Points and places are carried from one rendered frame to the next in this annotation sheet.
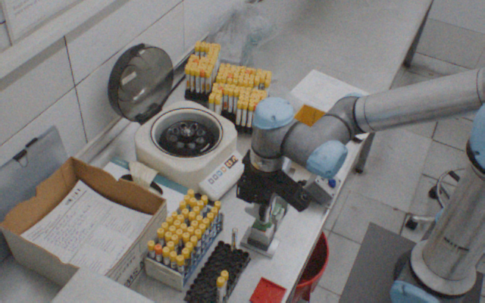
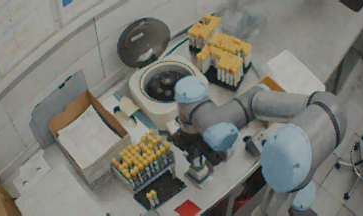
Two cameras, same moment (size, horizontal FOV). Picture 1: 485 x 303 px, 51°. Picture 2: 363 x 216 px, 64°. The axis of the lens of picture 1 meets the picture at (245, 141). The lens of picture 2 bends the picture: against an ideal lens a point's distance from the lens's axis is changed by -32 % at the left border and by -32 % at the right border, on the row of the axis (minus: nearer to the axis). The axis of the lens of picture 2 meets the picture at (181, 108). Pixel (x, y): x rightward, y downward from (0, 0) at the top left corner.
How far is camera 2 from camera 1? 40 cm
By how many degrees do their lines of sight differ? 20
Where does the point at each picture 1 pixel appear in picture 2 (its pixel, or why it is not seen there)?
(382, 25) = (335, 32)
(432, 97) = (285, 107)
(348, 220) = not seen: hidden behind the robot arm
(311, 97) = (280, 70)
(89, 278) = (61, 169)
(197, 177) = (164, 119)
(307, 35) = (290, 25)
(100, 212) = (96, 129)
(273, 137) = (185, 109)
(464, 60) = not seen: outside the picture
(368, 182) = not seen: hidden behind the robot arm
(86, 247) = (84, 149)
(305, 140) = (205, 118)
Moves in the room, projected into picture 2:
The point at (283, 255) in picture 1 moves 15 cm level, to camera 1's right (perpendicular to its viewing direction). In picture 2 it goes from (210, 188) to (248, 198)
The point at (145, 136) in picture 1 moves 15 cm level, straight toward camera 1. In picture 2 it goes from (137, 80) to (127, 113)
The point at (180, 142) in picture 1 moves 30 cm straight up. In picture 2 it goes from (161, 88) to (153, 27)
